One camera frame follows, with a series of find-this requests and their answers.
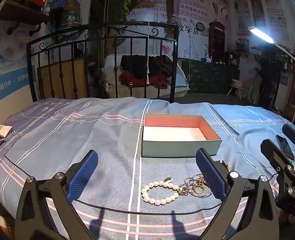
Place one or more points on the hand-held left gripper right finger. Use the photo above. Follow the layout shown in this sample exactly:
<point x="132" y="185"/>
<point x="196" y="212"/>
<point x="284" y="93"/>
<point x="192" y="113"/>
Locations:
<point x="210" y="176"/>

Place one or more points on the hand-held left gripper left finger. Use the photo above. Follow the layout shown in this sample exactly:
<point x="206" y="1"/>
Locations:
<point x="83" y="175"/>

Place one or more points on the grey box with pink inside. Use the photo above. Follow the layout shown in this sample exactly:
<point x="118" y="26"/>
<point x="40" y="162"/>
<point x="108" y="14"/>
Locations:
<point x="180" y="147"/>

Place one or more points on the blue checked bedspread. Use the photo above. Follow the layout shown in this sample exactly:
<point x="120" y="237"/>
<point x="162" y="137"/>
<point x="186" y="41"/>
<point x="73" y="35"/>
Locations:
<point x="75" y="135"/>

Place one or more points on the pink stool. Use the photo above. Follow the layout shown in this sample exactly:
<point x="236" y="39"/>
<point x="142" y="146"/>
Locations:
<point x="237" y="83"/>

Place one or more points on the green patterned counter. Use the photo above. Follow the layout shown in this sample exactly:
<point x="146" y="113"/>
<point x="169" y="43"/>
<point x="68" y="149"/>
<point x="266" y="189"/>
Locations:
<point x="212" y="77"/>

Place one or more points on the yellow wooden board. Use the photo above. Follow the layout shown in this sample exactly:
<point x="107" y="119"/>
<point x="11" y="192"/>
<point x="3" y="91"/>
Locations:
<point x="67" y="77"/>

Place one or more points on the red garment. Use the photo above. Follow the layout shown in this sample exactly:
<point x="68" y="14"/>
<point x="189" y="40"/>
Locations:
<point x="137" y="82"/>

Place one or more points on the white floor lamp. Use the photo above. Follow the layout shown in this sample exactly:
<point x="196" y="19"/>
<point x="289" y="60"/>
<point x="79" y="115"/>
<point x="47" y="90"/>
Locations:
<point x="261" y="34"/>

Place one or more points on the white hanging chair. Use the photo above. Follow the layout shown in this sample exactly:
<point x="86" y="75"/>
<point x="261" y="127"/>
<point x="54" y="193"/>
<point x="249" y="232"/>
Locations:
<point x="112" y="65"/>

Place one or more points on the black garment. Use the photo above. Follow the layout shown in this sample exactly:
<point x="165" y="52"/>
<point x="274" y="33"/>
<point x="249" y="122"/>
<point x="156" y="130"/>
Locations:
<point x="137" y="66"/>

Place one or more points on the red phone booth cabinet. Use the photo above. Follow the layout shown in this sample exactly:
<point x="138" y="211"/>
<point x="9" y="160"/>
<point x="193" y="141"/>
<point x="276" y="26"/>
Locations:
<point x="216" y="42"/>

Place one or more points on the green tin can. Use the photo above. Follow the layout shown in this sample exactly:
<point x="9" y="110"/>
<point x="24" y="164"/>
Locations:
<point x="70" y="20"/>

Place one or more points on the blue package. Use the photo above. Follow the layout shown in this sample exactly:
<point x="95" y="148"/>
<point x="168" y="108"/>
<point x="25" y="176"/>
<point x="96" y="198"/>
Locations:
<point x="58" y="3"/>

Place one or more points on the hanging banana bunch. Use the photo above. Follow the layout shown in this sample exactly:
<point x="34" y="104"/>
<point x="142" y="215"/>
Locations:
<point x="126" y="6"/>

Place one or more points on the black iron bed frame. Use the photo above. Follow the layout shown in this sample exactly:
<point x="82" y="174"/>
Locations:
<point x="33" y="80"/>

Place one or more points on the blue wall poster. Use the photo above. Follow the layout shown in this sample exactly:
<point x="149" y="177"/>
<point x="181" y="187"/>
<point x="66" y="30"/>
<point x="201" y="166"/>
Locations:
<point x="11" y="85"/>

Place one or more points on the round wall sign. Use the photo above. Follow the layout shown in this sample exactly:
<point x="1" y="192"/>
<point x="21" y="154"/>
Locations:
<point x="200" y="27"/>

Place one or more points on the wooden wall shelf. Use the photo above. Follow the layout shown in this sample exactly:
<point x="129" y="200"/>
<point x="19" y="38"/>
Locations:
<point x="22" y="11"/>

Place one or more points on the large printed wall banner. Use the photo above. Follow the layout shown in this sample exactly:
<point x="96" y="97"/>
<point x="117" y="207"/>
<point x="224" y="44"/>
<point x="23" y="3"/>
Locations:
<point x="187" y="2"/>

